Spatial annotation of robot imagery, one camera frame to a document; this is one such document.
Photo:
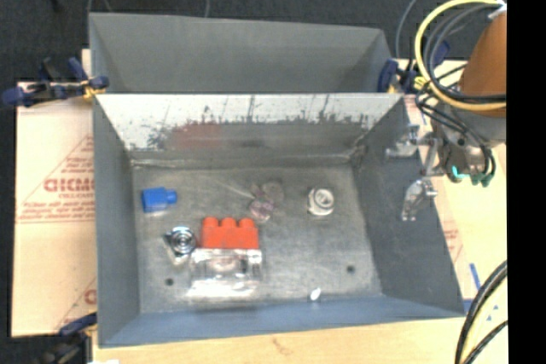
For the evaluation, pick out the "grey metal bin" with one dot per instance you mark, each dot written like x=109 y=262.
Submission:
x=298 y=251

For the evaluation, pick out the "silver round metal piece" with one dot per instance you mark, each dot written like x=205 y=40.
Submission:
x=181 y=242

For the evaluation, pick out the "brown cardboard board red print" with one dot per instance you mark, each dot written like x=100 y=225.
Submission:
x=51 y=226

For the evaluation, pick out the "red toy brick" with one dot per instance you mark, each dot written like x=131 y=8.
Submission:
x=230 y=235

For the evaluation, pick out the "clear pinkish plastic piece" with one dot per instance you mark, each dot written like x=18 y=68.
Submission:
x=266 y=198

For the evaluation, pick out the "blue small block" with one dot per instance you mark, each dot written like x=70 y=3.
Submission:
x=155 y=199

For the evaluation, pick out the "clear plastic box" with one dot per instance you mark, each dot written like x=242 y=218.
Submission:
x=224 y=273

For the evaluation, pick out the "small white scrap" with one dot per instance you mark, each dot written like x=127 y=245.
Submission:
x=315 y=294

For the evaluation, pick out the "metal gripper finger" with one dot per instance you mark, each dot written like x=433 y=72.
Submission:
x=403 y=149
x=416 y=196

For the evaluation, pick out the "white round cap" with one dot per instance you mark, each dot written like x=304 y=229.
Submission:
x=321 y=201

